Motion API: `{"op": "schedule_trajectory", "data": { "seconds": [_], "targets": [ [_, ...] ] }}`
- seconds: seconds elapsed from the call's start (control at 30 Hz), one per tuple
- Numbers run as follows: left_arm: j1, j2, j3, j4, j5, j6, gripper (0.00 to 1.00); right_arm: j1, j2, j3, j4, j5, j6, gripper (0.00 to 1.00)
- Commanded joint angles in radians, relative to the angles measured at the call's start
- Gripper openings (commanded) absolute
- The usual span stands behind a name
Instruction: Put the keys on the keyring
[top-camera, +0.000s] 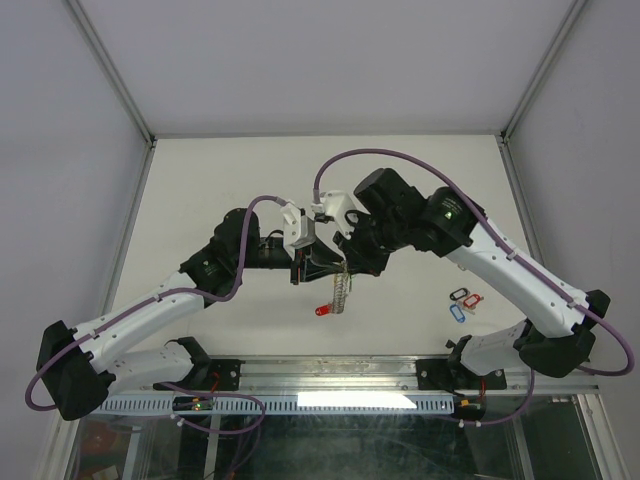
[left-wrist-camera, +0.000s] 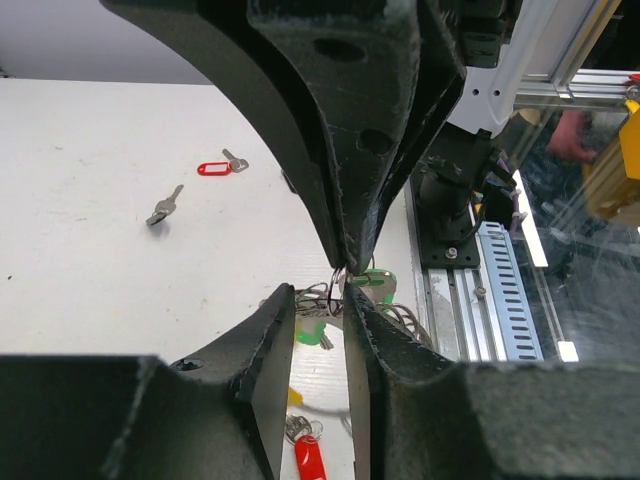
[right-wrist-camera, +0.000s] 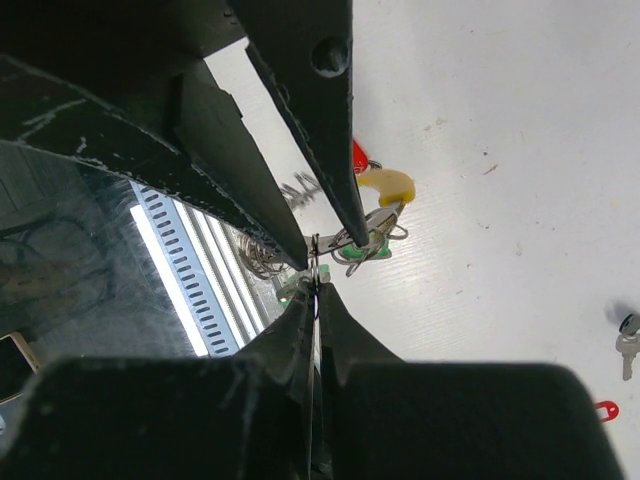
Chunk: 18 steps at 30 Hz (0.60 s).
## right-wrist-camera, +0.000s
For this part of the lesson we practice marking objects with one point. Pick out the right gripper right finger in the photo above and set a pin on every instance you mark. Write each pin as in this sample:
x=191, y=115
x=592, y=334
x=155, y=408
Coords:
x=387, y=418

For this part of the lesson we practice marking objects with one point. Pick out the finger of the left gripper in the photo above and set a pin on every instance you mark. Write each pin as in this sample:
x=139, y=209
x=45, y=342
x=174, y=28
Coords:
x=302, y=52

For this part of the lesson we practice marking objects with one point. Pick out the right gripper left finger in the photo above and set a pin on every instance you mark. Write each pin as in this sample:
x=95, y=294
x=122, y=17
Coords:
x=244, y=416

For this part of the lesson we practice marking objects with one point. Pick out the white slotted cable duct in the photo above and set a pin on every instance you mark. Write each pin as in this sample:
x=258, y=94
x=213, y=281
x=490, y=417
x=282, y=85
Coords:
x=159, y=221

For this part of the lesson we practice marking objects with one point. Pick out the red outline tag key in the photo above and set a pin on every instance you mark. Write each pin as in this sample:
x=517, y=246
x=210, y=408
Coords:
x=607, y=410

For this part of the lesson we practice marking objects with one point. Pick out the black tag key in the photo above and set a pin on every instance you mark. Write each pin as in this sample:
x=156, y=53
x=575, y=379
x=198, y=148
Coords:
x=627, y=344

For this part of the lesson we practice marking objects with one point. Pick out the green tag key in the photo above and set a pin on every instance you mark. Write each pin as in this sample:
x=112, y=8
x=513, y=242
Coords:
x=378, y=249
x=288, y=287

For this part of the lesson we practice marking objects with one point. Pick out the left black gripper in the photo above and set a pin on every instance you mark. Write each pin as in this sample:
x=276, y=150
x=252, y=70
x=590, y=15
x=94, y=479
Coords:
x=112, y=48

